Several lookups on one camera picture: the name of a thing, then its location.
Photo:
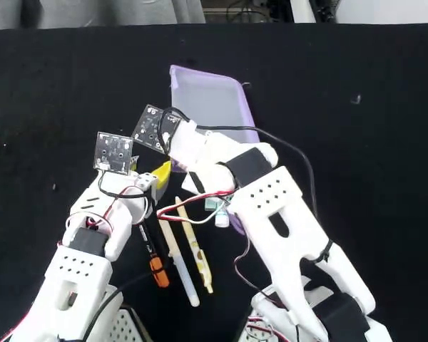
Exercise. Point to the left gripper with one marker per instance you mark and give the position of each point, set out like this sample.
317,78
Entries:
123,210

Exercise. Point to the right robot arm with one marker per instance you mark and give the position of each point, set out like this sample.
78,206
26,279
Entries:
271,210

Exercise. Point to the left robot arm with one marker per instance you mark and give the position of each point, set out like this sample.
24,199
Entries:
76,270

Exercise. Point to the purple translucent zip pouch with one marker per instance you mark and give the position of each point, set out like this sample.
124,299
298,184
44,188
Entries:
207,103

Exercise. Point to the small white green glue stick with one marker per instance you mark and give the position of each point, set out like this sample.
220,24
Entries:
221,218

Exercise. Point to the beige printed pen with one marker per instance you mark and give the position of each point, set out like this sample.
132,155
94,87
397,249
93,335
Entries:
196,249

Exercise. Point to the black pen with orange cap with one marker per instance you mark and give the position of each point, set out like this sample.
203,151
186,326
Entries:
158,272

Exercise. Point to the beige pen with white cap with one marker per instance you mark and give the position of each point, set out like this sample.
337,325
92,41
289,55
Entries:
185,276

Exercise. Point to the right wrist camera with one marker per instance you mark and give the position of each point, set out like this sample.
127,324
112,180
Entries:
150,128

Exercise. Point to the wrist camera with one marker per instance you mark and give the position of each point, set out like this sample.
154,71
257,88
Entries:
113,151
150,128

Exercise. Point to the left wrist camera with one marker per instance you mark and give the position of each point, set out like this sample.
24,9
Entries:
113,151

